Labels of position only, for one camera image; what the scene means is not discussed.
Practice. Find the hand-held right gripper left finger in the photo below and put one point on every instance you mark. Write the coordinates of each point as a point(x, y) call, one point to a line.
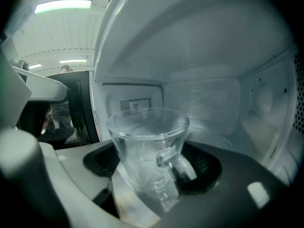
point(78, 186)

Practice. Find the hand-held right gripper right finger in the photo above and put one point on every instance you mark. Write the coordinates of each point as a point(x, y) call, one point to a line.
point(237, 198)

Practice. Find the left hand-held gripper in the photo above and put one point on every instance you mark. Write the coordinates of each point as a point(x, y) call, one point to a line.
point(12, 91)

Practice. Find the clear glass cup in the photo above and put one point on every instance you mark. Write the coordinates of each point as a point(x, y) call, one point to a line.
point(147, 127)

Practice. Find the white microwave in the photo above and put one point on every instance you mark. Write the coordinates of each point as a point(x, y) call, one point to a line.
point(190, 44)

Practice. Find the long ceiling light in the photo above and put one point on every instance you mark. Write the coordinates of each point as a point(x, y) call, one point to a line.
point(63, 6)
point(35, 66)
point(73, 61)

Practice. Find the person's light blue shirt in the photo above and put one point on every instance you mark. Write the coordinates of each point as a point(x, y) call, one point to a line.
point(20, 25)

